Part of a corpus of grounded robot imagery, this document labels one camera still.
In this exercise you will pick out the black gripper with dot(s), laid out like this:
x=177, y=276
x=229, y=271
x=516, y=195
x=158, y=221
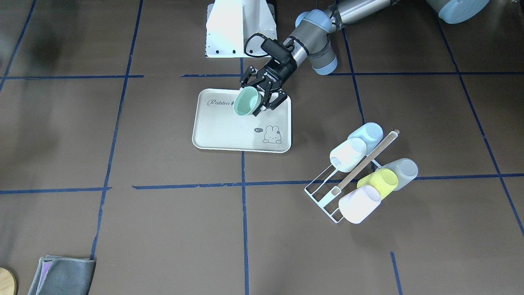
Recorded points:
x=279, y=70

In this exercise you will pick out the green cup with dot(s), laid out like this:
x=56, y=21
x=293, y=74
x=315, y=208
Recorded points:
x=247, y=101

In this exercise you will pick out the beige rabbit tray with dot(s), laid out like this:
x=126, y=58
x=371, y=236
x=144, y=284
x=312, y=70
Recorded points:
x=217, y=127

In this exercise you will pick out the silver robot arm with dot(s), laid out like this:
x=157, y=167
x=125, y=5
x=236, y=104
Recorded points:
x=310, y=39

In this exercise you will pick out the cream white cup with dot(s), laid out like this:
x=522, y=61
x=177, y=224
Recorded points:
x=346, y=156

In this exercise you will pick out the light blue cup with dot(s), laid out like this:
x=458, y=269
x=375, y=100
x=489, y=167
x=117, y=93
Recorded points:
x=370, y=133

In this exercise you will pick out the pink cup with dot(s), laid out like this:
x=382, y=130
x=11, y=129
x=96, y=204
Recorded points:
x=357, y=205

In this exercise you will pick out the yellow cup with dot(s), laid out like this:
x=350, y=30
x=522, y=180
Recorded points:
x=384, y=180

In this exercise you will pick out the grey cup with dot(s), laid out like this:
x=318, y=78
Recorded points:
x=405, y=169

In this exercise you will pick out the grey folded cloth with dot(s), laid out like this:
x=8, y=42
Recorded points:
x=62, y=275

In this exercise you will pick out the wooden mug tree stand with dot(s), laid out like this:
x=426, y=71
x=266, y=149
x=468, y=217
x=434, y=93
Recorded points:
x=8, y=283

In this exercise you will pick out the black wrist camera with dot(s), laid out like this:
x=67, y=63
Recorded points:
x=277, y=51

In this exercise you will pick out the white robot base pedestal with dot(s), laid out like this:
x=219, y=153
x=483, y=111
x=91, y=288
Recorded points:
x=230, y=25

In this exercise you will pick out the white wire cup rack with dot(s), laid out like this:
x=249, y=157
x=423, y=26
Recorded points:
x=328, y=187

